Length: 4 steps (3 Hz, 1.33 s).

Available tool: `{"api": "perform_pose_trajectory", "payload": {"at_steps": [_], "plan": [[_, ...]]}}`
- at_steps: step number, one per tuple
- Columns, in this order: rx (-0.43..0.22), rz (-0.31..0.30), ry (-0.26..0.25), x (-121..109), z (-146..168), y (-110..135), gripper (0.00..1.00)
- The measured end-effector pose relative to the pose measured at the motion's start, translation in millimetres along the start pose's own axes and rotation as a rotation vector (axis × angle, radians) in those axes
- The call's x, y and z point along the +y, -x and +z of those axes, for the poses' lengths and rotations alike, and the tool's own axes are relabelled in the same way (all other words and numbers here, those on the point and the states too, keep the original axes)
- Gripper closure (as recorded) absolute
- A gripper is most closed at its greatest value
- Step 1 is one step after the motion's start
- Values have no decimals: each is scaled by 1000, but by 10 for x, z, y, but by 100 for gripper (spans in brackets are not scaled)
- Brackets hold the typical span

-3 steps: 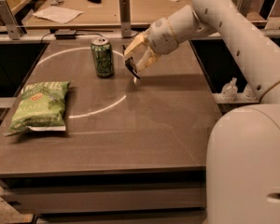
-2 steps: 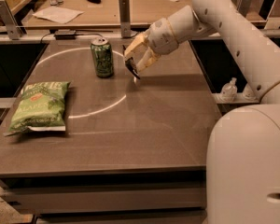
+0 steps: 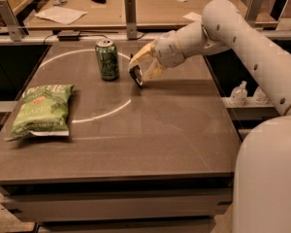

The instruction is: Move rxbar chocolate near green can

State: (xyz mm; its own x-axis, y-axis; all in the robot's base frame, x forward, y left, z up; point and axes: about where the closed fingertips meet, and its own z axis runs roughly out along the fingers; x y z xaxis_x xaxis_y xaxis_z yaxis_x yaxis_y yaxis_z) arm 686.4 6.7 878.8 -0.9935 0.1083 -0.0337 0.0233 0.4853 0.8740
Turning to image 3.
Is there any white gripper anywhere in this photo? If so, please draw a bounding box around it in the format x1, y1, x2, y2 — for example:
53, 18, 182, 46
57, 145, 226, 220
129, 30, 185, 82

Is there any black rxbar chocolate bar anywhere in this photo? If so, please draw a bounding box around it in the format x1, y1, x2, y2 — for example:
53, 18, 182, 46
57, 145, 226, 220
129, 65, 143, 88

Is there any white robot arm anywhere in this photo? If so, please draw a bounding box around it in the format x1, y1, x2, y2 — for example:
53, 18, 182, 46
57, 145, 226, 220
129, 0, 291, 233

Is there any green soda can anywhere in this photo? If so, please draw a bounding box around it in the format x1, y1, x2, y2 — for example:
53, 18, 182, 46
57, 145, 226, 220
95, 39, 119, 81

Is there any right white paper sheet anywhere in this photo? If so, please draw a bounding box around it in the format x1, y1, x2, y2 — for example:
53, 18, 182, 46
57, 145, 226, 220
184, 12, 202, 21

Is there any wooden back desk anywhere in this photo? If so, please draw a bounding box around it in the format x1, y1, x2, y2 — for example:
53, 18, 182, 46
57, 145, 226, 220
26, 0, 211, 30

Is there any black power adapter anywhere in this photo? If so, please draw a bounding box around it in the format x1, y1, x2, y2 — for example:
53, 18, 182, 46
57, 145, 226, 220
57, 31, 81, 41

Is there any left clear sanitizer bottle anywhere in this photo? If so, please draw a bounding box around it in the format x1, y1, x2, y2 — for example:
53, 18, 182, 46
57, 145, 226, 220
230, 81, 247, 106

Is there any clear sanitizer bottle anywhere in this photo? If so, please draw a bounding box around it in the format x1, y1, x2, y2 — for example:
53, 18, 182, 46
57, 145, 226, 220
230, 81, 247, 106
253, 86, 269, 105

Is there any left white paper sheet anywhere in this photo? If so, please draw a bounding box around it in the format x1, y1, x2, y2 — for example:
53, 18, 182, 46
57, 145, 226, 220
36, 6, 86, 25

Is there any right clear sanitizer bottle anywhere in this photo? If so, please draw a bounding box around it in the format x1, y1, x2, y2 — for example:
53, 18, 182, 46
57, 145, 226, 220
253, 86, 269, 105

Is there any green jalapeno chip bag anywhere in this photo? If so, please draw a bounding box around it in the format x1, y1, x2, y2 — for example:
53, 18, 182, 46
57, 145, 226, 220
6, 84, 74, 142

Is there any white drawer cabinet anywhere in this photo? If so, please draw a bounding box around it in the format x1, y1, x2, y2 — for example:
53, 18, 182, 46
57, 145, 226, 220
0, 176, 233, 233

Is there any middle metal bracket post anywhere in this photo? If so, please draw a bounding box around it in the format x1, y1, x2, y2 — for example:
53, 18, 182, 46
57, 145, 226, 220
124, 0, 137, 40

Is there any metal bracket post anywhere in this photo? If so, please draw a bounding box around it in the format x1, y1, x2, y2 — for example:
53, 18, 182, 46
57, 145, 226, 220
124, 0, 137, 40
0, 0, 24, 42
244, 0, 263, 27

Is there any right metal bracket post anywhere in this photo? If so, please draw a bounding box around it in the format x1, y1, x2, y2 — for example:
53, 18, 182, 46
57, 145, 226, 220
244, 0, 263, 27

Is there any left metal bracket post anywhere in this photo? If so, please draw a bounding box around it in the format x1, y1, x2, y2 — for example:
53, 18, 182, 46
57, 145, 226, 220
0, 0, 24, 42

